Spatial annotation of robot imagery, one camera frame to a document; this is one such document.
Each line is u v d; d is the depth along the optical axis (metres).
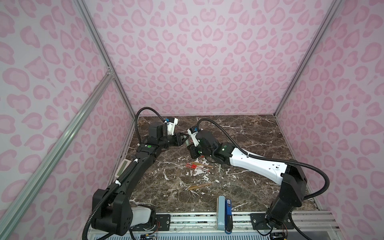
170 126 0.72
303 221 0.75
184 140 0.75
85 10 0.69
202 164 0.93
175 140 0.70
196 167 0.93
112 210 0.40
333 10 0.70
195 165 0.93
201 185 0.86
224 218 0.73
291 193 0.42
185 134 0.76
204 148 0.62
